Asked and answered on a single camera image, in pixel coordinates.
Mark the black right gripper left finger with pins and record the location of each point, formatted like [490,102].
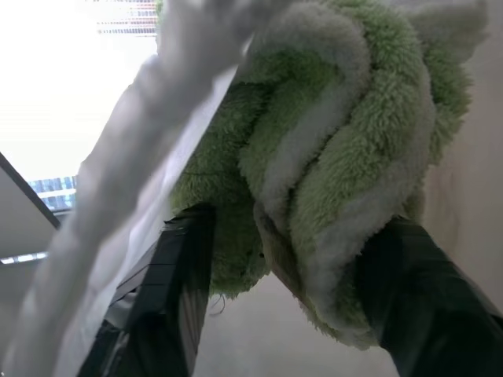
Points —
[165,298]

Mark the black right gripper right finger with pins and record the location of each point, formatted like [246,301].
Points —
[432,314]

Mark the green and white fluffy towel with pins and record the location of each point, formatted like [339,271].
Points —
[338,157]

